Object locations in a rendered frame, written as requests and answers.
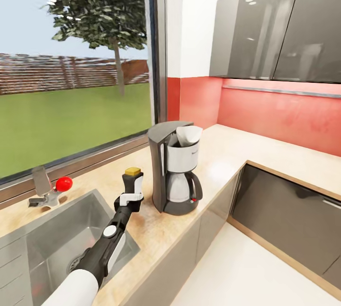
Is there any paper coffee filter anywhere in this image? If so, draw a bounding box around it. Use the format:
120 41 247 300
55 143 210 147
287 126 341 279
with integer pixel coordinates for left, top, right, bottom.
176 125 203 148

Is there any bottle of coffee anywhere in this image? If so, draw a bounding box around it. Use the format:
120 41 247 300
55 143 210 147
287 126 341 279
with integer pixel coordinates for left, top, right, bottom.
122 167 144 193

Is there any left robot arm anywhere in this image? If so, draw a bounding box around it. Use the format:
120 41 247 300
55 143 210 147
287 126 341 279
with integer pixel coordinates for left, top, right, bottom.
41 193 143 306

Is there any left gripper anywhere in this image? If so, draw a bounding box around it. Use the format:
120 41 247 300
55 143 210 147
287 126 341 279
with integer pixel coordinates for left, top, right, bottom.
114 199 140 219

